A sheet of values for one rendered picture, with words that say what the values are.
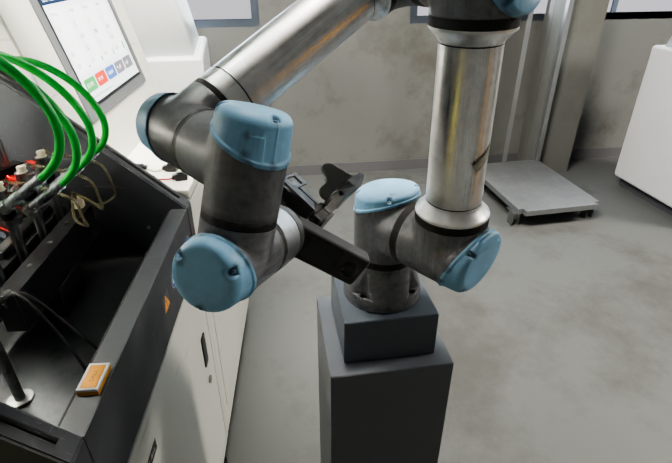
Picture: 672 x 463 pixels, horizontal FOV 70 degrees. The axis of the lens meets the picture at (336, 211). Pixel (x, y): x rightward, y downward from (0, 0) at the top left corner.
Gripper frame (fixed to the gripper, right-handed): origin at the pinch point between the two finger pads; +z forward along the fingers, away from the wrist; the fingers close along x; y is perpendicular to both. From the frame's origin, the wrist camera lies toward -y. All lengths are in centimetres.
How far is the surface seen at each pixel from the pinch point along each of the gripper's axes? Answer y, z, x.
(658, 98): -83, 289, -93
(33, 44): 76, 15, 26
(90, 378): 8.6, -23.1, 35.3
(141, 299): 15.3, -5.1, 35.8
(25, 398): 17, -18, 56
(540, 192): -70, 257, -5
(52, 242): 39, 0, 47
